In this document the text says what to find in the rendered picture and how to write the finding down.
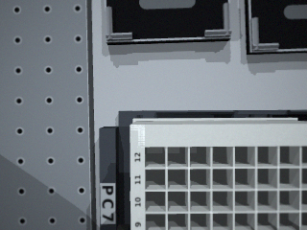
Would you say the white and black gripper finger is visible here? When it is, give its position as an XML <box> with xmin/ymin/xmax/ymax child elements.
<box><xmin>117</xmin><ymin>224</ymin><xmax>130</xmax><ymax>230</ymax></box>

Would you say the grey flat base plate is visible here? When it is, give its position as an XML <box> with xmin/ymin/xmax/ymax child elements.
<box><xmin>0</xmin><ymin>0</ymin><xmax>91</xmax><ymax>230</ymax></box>

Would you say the dark grey well plate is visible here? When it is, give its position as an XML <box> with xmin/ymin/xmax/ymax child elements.
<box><xmin>272</xmin><ymin>115</ymin><xmax>307</xmax><ymax>122</ymax></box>

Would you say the white deep-well block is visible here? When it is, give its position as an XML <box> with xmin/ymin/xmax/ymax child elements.
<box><xmin>130</xmin><ymin>118</ymin><xmax>307</xmax><ymax>230</ymax></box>

